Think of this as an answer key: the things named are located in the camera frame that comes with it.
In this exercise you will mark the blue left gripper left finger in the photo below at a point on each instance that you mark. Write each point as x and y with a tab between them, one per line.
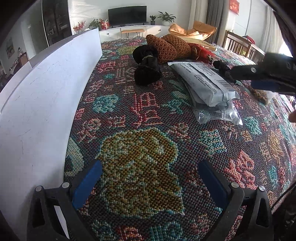
84	182

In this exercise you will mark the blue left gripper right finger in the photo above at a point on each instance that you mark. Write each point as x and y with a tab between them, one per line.
215	182

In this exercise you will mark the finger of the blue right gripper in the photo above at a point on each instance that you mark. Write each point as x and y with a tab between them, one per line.
265	85

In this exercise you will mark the black hair claw clip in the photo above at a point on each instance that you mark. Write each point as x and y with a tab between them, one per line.
224	71

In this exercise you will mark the grey plastic mail bag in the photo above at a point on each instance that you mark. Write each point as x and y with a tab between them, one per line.
211	95

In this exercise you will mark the red mesh gift bag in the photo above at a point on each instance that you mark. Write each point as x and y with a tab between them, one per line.
201	54

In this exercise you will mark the brown knitted cloth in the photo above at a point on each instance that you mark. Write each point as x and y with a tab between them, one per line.
169	47

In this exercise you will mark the black cloth bundle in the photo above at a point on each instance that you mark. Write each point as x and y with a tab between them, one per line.
148	70

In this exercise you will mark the wooden dining chair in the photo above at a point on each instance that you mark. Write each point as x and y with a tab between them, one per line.
236	44

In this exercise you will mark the colourful woven table cloth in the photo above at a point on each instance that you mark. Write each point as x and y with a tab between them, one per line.
149	142

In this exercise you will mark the yellow flat cardboard box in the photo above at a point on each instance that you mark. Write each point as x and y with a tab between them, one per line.
206	45

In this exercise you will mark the grey curtain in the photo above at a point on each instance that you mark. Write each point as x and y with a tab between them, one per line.
217	13

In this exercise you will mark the orange lounge chair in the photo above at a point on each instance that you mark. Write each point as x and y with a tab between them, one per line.
200	31

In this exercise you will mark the white storage box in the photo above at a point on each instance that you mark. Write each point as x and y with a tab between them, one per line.
38	107

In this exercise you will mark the covered standing air conditioner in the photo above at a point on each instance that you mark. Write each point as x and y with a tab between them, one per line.
198	12

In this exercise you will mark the green potted plant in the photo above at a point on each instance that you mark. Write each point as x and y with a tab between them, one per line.
166	18

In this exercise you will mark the white tv cabinet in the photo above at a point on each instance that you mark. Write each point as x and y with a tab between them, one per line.
115	33

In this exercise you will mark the small dark potted plant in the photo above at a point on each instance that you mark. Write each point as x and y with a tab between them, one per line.
153	19

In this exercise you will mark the small wooden bench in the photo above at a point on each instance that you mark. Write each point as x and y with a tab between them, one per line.
137	32

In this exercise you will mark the red flowers in vase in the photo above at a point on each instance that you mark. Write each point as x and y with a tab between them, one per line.
79	27

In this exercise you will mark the green plant with red decor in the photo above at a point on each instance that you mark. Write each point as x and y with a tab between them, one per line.
99	23

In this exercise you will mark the black television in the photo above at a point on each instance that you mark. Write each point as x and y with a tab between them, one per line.
127	15

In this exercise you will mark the dark tall bookshelf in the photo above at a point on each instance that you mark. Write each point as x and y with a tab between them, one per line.
56	20

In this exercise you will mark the red wall hanging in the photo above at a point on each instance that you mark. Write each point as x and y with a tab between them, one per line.
234	6

